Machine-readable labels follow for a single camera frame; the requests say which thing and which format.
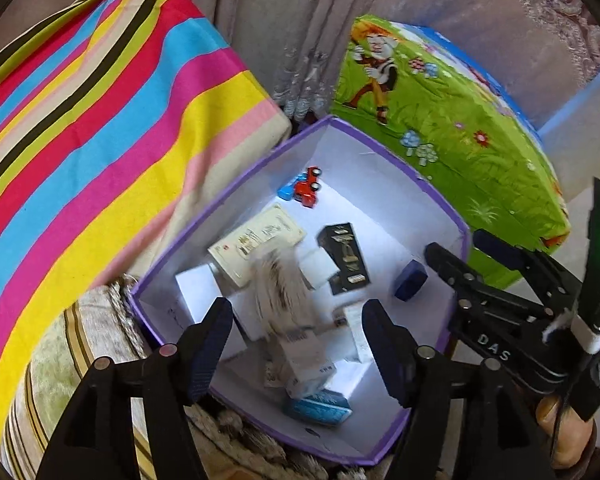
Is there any large white box pink stain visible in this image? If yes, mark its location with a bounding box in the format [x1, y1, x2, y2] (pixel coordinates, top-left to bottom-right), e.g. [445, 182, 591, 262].
[175, 265, 248, 361]

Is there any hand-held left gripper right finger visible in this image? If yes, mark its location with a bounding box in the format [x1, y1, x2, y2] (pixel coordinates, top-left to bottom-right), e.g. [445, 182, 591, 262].
[361, 299, 551, 480]

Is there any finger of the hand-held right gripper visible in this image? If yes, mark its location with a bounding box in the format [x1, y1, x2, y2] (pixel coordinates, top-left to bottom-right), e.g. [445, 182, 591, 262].
[472, 229, 583, 311]
[424, 242, 553, 321]

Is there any white box with black text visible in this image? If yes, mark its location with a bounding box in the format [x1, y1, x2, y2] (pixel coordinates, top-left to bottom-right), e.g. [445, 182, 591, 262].
[341, 305, 377, 365]

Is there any blue and white medicine box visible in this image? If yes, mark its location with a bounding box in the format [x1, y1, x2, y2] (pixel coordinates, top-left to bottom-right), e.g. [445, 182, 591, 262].
[284, 390, 354, 427]

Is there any white box red blue print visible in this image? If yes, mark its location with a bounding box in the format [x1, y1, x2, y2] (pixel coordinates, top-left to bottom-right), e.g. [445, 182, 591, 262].
[325, 360, 373, 401]

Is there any tall white box blue print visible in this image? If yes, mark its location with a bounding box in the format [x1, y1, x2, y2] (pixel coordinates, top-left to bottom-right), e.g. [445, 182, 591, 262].
[250, 250, 337, 398]

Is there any green cartoon printed cloth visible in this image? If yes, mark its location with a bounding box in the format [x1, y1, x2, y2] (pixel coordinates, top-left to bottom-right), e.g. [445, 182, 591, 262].
[327, 15, 571, 291]

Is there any person's right hand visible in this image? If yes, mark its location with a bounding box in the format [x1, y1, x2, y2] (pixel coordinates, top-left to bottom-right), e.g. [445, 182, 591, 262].
[535, 392, 597, 471]

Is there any purple storage box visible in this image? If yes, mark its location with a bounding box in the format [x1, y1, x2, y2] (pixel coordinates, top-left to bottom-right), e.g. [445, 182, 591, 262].
[129, 114, 471, 468]

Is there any small dark blue box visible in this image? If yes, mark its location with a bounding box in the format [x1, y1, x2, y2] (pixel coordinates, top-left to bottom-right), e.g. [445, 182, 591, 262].
[394, 260, 429, 302]

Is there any large beige cardboard box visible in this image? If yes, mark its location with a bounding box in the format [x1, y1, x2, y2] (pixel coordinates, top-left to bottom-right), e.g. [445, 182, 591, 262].
[207, 205, 306, 288]

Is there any black box with gold print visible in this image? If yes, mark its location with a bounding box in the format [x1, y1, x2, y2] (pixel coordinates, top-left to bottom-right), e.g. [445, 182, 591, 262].
[316, 222, 371, 296]

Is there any beige striped cushion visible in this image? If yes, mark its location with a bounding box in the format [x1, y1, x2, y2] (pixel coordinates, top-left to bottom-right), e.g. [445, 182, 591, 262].
[0, 280, 331, 480]

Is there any red toy car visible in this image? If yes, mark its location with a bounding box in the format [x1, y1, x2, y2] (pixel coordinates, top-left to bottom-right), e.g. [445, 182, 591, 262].
[294, 166, 324, 208]

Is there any colourful striped cloth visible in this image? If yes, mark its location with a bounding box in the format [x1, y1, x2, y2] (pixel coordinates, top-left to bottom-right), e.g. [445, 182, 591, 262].
[0, 0, 291, 451]

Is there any blue toy car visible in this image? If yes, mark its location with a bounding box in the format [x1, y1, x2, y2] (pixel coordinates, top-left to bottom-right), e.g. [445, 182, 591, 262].
[277, 174, 306, 201]

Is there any small plain white box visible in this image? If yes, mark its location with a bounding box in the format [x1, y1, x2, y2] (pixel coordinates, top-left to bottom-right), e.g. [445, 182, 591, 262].
[300, 249, 342, 291]

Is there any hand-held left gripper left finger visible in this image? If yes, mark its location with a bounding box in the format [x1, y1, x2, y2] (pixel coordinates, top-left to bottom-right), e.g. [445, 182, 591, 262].
[35, 297, 234, 480]

